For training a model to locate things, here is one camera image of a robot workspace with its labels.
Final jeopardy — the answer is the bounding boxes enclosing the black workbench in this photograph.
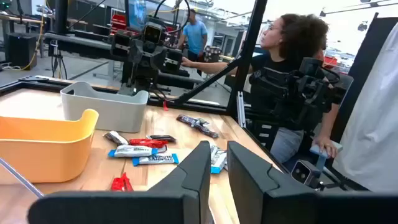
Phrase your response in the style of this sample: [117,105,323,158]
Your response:
[43,30,125,60]

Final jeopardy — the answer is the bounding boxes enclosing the black speaker box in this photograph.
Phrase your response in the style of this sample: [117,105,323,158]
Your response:
[6,32,38,71]

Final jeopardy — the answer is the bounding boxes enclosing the blue white Hershey's candy bar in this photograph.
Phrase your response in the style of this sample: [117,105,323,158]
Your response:
[131,153,180,167]
[210,144,228,174]
[108,144,168,158]

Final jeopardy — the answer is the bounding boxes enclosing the dark brown Hershey's candy bar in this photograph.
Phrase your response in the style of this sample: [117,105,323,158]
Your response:
[146,134,177,143]
[176,114,203,128]
[194,119,220,139]
[103,130,129,146]

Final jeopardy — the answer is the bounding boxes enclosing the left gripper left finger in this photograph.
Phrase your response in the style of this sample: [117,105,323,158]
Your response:
[27,140,215,224]

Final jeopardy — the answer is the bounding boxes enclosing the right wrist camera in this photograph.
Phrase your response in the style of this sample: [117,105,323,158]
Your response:
[142,21,165,45]

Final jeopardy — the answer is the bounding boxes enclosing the yellow plastic basket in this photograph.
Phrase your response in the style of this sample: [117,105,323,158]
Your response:
[0,108,100,184]

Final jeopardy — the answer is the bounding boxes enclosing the white cloth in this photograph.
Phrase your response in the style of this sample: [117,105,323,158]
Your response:
[331,21,398,193]

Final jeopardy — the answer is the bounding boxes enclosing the silver metal bracket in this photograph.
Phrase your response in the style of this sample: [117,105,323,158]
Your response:
[236,90,247,128]

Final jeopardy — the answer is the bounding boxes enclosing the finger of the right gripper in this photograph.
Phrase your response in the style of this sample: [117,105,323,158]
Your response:
[150,48,168,72]
[128,39,147,65]

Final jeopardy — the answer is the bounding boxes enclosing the flat black remote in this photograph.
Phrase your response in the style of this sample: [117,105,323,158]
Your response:
[17,75,50,83]

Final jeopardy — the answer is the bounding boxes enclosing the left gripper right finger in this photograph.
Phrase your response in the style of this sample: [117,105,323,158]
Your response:
[226,140,398,224]

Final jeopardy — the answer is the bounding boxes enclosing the small grey camera box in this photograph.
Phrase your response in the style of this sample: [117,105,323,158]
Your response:
[290,159,322,189]

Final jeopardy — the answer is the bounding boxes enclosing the person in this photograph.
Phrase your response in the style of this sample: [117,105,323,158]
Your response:
[182,12,343,164]
[176,8,208,77]

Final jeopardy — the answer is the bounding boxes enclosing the red KitKat candy bar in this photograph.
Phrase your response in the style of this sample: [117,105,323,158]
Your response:
[110,172,134,192]
[129,138,169,149]

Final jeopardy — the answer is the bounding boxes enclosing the grey plastic basket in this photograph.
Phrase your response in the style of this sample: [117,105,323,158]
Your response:
[60,81,150,134]

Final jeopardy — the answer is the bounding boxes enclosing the black panel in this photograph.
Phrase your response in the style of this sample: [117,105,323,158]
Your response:
[329,12,398,144]

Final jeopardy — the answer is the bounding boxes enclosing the red storage bins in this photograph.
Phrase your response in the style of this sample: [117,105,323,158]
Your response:
[110,14,127,34]

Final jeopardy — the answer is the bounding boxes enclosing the light blue camera mount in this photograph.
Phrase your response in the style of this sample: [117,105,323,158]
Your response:
[309,140,344,175]

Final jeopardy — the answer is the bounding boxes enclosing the blue lit monitor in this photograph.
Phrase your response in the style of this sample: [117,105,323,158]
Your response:
[124,0,149,32]

